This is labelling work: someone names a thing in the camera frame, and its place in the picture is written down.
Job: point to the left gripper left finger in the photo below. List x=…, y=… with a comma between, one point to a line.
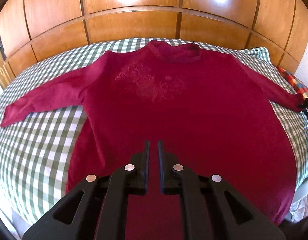
x=96, y=207

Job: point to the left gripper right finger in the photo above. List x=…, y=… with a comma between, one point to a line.
x=210, y=207

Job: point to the dark red sweater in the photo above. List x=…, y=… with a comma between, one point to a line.
x=208, y=108

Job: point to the multicolour checked pillow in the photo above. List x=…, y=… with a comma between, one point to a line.
x=297, y=84

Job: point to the green checked bed cover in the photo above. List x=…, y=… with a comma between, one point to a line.
x=35, y=153

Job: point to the wooden door with handle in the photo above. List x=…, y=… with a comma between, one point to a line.
x=6, y=74

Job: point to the wooden wardrobe wall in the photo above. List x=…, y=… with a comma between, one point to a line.
x=34, y=30

